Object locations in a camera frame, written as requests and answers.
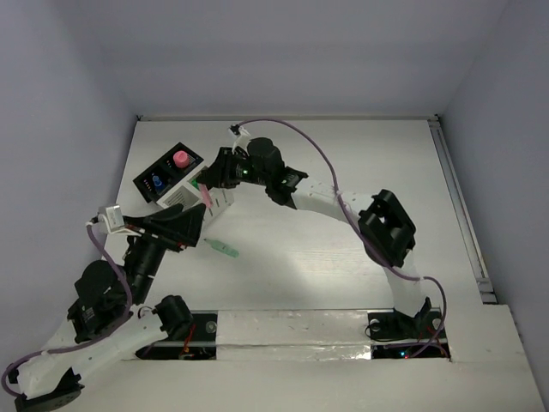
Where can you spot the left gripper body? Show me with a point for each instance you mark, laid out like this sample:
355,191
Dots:
159,233

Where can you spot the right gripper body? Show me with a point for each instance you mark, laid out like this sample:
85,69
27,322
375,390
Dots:
244,171

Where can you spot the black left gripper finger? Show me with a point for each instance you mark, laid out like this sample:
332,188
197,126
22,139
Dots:
186,229
169,214

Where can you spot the pink-capped clear pencil tube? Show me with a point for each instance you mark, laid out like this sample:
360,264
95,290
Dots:
181,159

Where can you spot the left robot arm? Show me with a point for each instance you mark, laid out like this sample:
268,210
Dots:
108,321

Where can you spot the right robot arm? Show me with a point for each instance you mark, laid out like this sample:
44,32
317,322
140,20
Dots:
383,226

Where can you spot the white slotted organizer box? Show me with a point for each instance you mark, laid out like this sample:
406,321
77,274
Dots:
182,192

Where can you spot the black slotted organizer box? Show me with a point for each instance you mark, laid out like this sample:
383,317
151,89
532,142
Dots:
166,170

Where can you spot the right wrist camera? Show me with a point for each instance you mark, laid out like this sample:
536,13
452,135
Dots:
241,137

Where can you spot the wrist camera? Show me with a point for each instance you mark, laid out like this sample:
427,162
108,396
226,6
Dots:
241,137
109,220

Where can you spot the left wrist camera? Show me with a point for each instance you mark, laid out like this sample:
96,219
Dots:
109,220

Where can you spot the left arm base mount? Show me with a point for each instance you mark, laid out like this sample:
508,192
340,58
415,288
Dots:
198,345

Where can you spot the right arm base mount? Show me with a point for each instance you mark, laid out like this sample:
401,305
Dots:
396,336

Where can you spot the aluminium side rail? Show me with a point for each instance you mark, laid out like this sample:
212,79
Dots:
472,246

